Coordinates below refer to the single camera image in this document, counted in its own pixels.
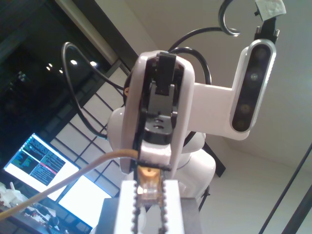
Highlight white paper cable tag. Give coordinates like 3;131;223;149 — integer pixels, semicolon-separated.
254;0;287;21

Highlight yellow network cable clear plug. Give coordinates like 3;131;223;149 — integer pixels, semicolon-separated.
0;150;163;220

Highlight black metal pole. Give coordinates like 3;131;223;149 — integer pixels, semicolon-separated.
258;146;312;234
289;191;312;234

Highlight computer monitor white screen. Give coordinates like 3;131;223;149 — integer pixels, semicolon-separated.
58;175;113;229

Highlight gripper camera bar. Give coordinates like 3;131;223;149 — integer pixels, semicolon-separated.
192;39;278;141

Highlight black camera cable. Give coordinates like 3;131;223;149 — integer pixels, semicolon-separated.
60;0;281;141

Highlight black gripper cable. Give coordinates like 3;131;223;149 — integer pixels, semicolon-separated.
170;47;213;85

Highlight computer monitor with text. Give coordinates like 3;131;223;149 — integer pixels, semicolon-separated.
3;133;81;202

